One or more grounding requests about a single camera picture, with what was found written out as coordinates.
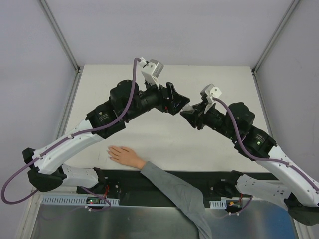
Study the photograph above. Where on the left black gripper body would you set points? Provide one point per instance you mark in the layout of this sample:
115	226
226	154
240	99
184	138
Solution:
166	97

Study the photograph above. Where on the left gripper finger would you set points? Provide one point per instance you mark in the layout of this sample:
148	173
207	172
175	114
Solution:
177	106
175	97

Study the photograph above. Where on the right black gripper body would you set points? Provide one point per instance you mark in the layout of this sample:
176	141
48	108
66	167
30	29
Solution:
199	117

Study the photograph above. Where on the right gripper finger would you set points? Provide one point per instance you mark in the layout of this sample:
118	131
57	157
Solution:
200	106
191	117

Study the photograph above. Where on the clear nail polish bottle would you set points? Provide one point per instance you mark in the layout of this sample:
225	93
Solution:
188	107

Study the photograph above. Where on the grey sleeved forearm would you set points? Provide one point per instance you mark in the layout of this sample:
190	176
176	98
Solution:
186	197

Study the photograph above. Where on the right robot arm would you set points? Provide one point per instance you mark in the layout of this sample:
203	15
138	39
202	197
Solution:
299	193

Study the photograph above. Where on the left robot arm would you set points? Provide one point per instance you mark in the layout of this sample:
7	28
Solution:
48	168

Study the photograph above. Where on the person's hand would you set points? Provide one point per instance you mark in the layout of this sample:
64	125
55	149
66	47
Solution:
125	156

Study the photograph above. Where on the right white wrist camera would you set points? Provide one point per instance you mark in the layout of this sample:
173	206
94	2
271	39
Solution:
209	92

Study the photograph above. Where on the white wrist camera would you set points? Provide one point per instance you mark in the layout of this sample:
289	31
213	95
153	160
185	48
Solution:
151	70
209	92

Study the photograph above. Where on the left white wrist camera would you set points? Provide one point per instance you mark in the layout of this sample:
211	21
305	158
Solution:
151	70

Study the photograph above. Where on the right white cable duct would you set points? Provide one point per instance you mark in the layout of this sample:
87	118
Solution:
222	204

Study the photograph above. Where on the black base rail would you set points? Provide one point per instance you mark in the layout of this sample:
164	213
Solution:
133	188

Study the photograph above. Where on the right aluminium frame post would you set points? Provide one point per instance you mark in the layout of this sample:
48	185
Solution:
276	34

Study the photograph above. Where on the aluminium frame post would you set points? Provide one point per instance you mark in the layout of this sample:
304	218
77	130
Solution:
276	34
58	33

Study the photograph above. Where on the left aluminium frame post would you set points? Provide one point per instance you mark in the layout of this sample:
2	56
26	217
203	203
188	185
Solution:
58	33

